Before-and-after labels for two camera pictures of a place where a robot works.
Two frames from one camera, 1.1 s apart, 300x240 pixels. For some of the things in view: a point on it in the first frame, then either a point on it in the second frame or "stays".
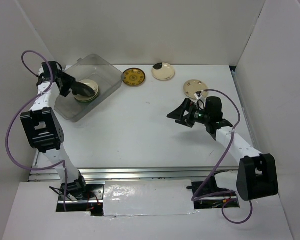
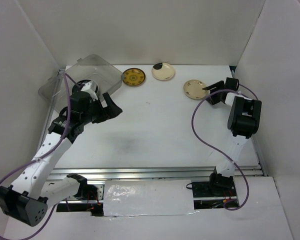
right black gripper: x=178 y=113 -> x=220 y=84
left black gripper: x=69 y=80 -> x=111 y=111
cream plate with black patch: x=163 y=71 stays
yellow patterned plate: x=133 y=76 stays
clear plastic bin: x=99 y=68 stays
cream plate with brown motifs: x=193 y=86 stays
